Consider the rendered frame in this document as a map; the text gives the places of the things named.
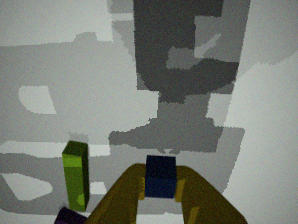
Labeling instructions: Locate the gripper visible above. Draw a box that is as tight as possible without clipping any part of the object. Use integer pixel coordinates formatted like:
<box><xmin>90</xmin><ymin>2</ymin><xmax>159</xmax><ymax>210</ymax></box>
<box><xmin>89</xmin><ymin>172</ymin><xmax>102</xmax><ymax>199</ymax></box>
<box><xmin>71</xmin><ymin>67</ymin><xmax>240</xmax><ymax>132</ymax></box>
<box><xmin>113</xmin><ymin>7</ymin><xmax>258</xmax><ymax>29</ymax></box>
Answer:
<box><xmin>83</xmin><ymin>163</ymin><xmax>248</xmax><ymax>224</ymax></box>

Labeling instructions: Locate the purple rod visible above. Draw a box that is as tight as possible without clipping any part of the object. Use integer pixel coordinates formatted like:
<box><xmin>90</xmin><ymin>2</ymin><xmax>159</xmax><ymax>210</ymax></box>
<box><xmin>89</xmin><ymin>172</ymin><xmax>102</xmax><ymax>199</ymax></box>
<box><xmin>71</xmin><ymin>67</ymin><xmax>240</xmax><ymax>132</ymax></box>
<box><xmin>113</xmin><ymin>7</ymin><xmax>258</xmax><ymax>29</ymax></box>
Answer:
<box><xmin>54</xmin><ymin>207</ymin><xmax>87</xmax><ymax>224</ymax></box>

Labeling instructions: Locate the lime green rod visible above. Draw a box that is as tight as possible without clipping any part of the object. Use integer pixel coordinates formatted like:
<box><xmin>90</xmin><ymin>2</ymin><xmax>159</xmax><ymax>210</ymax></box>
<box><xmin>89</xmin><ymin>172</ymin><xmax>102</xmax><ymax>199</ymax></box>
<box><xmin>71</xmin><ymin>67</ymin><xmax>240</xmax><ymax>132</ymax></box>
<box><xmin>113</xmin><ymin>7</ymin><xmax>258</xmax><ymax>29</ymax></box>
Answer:
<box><xmin>62</xmin><ymin>140</ymin><xmax>90</xmax><ymax>212</ymax></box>

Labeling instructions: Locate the dark blue block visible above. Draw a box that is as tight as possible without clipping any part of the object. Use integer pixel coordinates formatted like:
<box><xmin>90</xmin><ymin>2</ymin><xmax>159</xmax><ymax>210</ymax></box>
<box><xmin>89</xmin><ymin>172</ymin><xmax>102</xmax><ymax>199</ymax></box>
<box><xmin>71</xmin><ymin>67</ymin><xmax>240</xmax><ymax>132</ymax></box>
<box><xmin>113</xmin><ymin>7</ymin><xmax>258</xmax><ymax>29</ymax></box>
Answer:
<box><xmin>145</xmin><ymin>155</ymin><xmax>177</xmax><ymax>199</ymax></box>

